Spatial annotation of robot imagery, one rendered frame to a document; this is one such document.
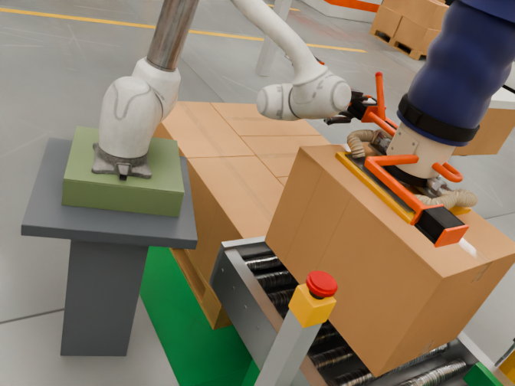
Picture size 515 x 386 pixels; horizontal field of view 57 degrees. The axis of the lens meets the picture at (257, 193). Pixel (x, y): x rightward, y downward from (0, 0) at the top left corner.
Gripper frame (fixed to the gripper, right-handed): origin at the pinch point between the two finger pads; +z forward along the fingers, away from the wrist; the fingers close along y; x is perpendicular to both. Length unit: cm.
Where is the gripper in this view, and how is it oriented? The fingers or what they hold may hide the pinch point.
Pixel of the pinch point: (363, 106)
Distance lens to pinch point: 165.0
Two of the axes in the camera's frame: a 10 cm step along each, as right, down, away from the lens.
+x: 4.8, 5.9, -6.5
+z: 8.3, -0.6, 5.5
